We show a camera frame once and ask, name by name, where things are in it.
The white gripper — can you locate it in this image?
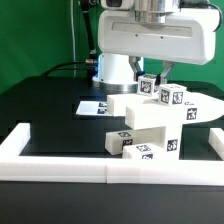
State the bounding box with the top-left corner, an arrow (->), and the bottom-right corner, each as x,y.
98,8 -> 219,84

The white tagged cube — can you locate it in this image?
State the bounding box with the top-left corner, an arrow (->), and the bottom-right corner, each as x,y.
137,75 -> 158,97
158,83 -> 187,106

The white chair back part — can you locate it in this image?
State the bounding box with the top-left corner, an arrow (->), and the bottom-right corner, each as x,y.
107,92 -> 224,130

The white chair seat part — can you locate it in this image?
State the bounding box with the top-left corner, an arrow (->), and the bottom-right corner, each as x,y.
134,123 -> 182,160

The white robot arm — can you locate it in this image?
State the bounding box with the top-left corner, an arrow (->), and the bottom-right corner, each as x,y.
79,0 -> 223,87

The white sheet with tags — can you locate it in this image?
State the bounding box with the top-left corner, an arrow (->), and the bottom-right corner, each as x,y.
76,101 -> 108,116

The black cable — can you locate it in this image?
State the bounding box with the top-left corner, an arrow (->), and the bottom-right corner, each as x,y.
40,0 -> 101,78

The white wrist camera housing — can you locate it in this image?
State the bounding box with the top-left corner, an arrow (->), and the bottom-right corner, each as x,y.
100,0 -> 134,10

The white cable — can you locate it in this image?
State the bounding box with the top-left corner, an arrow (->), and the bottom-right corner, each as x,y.
69,0 -> 78,78

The white U-shaped obstacle frame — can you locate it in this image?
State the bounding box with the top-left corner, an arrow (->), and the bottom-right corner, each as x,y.
0,123 -> 224,186

